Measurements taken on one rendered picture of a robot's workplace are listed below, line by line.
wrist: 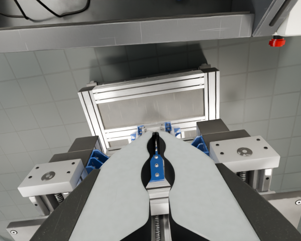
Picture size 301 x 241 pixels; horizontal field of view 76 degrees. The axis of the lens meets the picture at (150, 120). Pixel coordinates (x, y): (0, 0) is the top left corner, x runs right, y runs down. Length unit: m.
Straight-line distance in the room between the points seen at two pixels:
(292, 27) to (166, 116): 0.95
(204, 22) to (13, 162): 1.95
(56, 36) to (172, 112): 0.95
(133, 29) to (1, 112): 1.58
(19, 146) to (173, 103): 1.34
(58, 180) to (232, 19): 0.51
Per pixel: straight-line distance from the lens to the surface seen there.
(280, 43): 0.62
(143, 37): 0.39
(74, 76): 1.48
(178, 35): 0.40
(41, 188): 0.57
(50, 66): 1.53
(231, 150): 0.52
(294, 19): 0.43
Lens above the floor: 1.34
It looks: 63 degrees down
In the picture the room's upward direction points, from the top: 179 degrees clockwise
